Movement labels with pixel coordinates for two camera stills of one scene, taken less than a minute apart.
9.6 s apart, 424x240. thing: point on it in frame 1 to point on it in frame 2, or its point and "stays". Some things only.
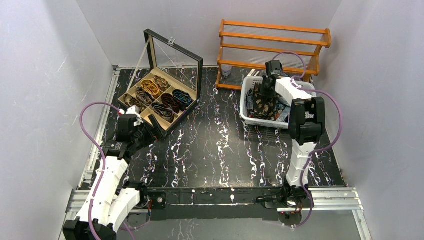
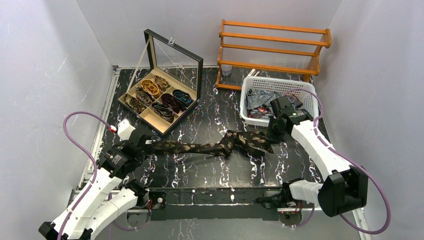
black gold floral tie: [264, 108] to [233, 143]
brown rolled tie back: [161, 82] stays
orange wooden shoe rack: [246, 47] stays
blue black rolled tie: [183, 98] stays
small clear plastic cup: [226, 69] stays
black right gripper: [265, 85] to [273, 129]
